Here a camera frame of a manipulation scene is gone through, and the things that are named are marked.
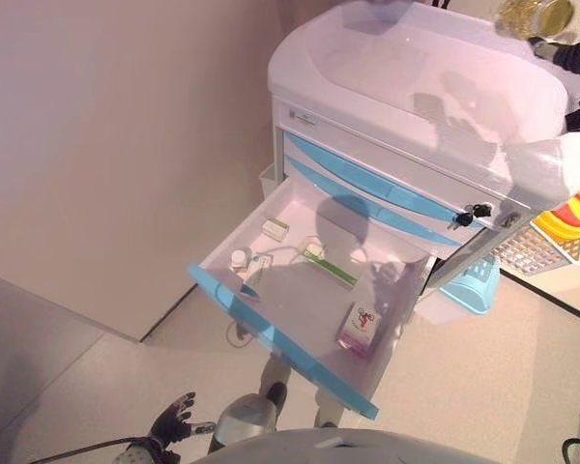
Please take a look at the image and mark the pink box with bicycle print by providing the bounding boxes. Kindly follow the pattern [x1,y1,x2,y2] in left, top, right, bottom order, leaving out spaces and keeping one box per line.
[336,302,383,357]

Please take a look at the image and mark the robot left leg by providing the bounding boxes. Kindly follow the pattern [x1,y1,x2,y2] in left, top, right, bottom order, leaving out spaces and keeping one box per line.
[207,381,289,453]

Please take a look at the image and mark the blue white medicine box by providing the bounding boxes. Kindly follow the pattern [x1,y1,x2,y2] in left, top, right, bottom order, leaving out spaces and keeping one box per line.
[239,253,276,289]

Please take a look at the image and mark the white mesh side basket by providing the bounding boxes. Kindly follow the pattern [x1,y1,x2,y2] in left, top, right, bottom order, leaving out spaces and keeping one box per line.
[490,224,580,279]

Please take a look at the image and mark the yellow round medicine jar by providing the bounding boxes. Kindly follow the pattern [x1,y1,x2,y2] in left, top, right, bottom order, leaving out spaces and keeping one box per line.
[493,0,577,39]

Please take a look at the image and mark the white bin with blue lid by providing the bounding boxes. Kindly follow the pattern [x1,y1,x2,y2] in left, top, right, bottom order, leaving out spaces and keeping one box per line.
[418,253,502,325]

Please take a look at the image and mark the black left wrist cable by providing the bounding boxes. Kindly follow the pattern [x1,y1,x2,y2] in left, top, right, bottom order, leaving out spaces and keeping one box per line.
[28,434,151,464]

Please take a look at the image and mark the blue white cart drawer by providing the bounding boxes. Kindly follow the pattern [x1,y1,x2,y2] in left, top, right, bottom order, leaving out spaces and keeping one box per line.
[282,130,470,228]
[187,176,439,421]
[282,154,465,247]

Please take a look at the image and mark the white medicine bottle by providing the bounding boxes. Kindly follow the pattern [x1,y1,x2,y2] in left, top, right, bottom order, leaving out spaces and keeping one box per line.
[229,247,252,272]

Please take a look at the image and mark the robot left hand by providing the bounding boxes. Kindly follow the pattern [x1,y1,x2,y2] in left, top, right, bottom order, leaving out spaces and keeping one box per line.
[147,391,218,449]

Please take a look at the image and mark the grey robot torso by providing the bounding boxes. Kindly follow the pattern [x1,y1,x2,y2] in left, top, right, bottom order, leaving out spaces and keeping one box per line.
[188,427,518,464]

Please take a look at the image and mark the white medical cart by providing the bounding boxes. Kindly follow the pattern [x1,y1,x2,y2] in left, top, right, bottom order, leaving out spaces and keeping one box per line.
[265,0,574,310]

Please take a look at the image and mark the small green white box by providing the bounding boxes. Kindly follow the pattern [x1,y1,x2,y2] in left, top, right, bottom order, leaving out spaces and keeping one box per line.
[261,217,291,242]

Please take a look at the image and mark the long green white box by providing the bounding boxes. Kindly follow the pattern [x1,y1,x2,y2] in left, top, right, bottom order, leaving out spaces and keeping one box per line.
[300,235,360,290]

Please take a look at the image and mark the clear side bin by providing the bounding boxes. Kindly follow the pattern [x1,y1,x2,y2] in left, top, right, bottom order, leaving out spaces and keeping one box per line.
[258,162,277,199]

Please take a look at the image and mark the black cart keys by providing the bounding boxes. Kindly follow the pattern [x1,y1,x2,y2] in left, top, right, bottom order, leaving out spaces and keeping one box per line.
[447,202,493,231]

